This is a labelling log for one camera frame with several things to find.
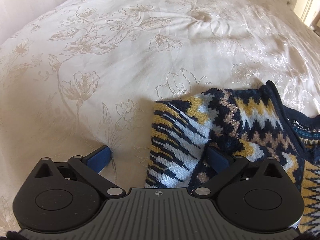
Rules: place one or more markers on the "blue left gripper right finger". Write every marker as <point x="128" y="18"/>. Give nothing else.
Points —
<point x="217" y="160"/>

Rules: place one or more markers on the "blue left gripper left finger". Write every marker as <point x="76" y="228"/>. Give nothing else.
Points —
<point x="98" y="159"/>

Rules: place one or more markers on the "navy yellow patterned knit sweater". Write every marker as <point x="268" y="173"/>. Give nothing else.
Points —
<point x="253" y="123"/>

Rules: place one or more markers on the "cream floral bedspread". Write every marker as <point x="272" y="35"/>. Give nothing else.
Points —
<point x="87" y="72"/>

